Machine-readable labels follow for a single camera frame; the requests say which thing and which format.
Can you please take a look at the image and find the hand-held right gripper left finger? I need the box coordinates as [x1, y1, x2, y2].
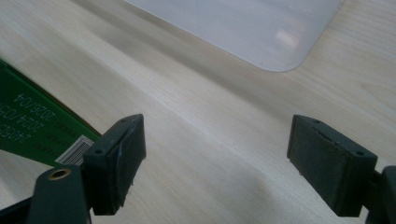
[26, 113, 148, 224]

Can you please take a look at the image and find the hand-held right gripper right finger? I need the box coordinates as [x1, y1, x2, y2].
[286, 114, 396, 224]

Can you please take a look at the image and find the green box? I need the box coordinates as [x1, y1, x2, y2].
[0, 59, 102, 167]

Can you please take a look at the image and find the white translucent plastic mat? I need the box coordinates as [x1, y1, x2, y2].
[122, 0, 346, 73]

